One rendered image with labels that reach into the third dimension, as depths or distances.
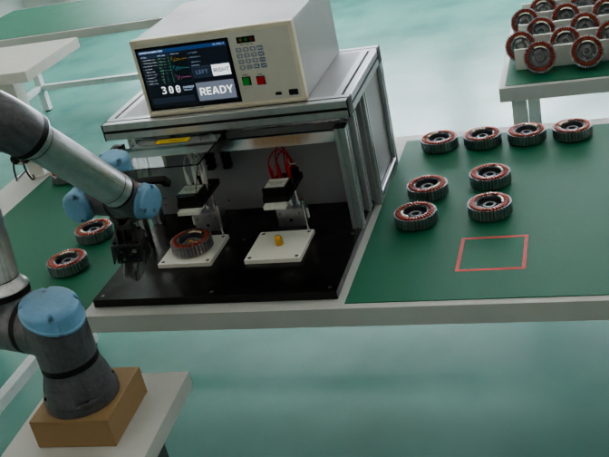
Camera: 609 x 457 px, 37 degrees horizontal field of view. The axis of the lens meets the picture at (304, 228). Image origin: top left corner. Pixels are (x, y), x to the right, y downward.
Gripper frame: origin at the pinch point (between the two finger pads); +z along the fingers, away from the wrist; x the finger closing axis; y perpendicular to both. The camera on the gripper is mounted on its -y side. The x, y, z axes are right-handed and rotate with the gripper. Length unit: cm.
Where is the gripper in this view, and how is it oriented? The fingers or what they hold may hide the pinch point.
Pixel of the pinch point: (136, 274)
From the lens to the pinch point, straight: 231.7
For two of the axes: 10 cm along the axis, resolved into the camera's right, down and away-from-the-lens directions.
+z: 0.4, 8.2, 5.7
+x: 10.0, -0.7, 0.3
